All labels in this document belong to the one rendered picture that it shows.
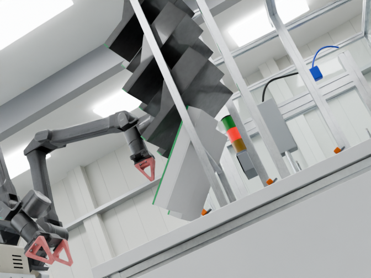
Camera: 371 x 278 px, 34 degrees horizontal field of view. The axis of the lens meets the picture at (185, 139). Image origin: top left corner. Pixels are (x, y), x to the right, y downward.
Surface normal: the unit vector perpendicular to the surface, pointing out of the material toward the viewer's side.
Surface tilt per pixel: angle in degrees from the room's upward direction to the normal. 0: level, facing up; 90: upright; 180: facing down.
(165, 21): 90
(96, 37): 180
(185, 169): 135
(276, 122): 90
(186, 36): 155
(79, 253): 90
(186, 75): 90
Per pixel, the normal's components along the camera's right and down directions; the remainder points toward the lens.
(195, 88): 0.69, 0.57
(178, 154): -0.40, -0.22
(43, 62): 0.37, 0.85
